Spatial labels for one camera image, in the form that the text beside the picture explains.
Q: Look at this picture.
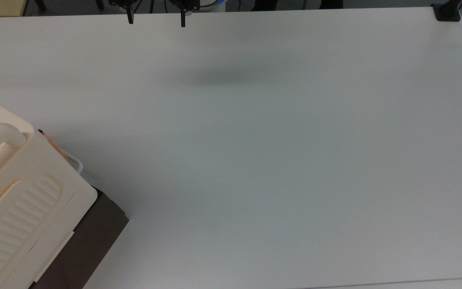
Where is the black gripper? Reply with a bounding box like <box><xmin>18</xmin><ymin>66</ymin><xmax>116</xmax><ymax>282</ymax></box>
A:
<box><xmin>109</xmin><ymin>0</ymin><xmax>200</xmax><ymax>28</ymax></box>

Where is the cream plastic cabinet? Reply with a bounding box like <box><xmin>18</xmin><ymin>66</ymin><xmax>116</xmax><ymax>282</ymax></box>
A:
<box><xmin>0</xmin><ymin>90</ymin><xmax>98</xmax><ymax>289</ymax></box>

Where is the dark brown wooden drawer box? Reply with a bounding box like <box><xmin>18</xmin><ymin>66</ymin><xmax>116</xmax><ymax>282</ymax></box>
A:
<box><xmin>28</xmin><ymin>187</ymin><xmax>130</xmax><ymax>289</ymax></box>

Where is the white drawer handle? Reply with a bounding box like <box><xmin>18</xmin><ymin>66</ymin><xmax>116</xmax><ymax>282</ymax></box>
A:
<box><xmin>59</xmin><ymin>149</ymin><xmax>84</xmax><ymax>174</ymax></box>

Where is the black table clamp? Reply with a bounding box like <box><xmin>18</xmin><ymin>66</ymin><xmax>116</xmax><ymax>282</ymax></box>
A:
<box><xmin>431</xmin><ymin>0</ymin><xmax>462</xmax><ymax>22</ymax></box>

